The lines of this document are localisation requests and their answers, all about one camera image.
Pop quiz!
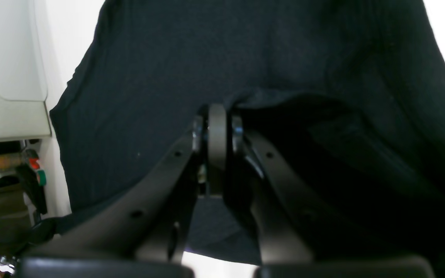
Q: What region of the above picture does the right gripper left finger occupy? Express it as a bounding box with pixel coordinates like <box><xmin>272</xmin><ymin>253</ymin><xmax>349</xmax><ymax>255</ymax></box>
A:
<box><xmin>26</xmin><ymin>116</ymin><xmax>204</xmax><ymax>264</ymax></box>

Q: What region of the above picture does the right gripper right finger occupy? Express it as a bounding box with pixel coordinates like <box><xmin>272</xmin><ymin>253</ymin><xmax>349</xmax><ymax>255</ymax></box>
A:
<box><xmin>231</xmin><ymin>116</ymin><xmax>362</xmax><ymax>264</ymax></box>

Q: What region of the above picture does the black T-shirt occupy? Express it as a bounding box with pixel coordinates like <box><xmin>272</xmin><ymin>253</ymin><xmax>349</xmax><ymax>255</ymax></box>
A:
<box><xmin>50</xmin><ymin>0</ymin><xmax>445</xmax><ymax>278</ymax></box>

